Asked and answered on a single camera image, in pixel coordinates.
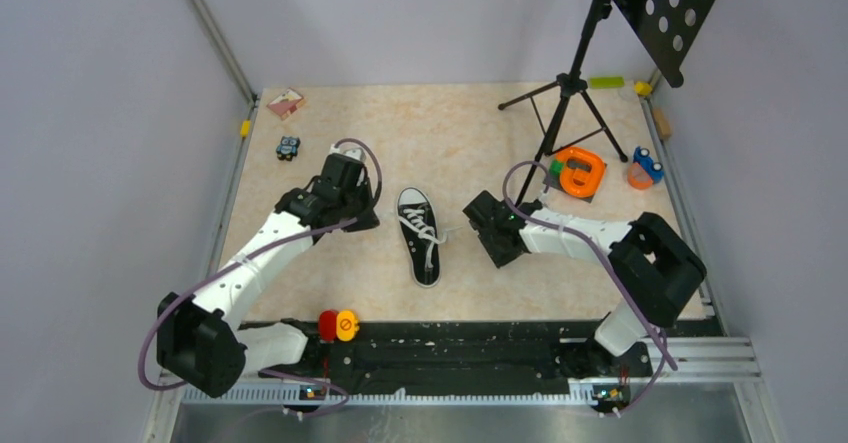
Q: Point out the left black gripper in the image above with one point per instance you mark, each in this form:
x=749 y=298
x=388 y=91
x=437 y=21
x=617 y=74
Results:
x=368 y=219

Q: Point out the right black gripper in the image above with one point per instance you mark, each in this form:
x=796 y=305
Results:
x=498 y=256

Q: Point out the white shoelace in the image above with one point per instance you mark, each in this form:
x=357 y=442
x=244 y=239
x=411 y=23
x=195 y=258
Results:
x=424 y=239

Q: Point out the black white canvas sneaker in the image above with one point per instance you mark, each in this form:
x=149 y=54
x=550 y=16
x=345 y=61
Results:
x=412 y=196

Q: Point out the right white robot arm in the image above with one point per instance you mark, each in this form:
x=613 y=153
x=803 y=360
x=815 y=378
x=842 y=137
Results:
x=654 y=269

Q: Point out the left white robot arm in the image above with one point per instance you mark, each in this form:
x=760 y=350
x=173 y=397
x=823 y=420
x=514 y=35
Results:
x=198 y=334

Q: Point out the blue owl toy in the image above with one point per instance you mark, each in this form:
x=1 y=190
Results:
x=288 y=148

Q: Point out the pink red box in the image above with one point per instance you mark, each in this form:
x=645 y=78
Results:
x=286 y=103

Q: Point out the yellow clip left edge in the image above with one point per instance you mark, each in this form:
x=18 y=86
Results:
x=245 y=129

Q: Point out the red yellow emergency button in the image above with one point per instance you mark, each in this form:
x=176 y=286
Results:
x=336 y=325

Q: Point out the blue orange toy car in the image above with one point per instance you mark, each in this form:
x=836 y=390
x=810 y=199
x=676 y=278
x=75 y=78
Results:
x=644 y=172

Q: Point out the green block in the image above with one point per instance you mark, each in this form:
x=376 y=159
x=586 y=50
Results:
x=606 y=82

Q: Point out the wooden block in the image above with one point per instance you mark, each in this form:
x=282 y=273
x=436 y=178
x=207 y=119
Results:
x=663 y=126

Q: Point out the yellow corner block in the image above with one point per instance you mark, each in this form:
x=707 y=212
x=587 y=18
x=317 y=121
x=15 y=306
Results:
x=642 y=88

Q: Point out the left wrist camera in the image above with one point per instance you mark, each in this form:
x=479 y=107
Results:
x=355 y=153

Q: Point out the orange ring toy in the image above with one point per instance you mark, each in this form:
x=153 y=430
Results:
x=576 y=172

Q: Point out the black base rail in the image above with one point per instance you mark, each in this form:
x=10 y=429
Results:
x=443 y=358

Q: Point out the white cable duct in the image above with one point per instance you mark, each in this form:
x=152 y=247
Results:
x=295 y=395

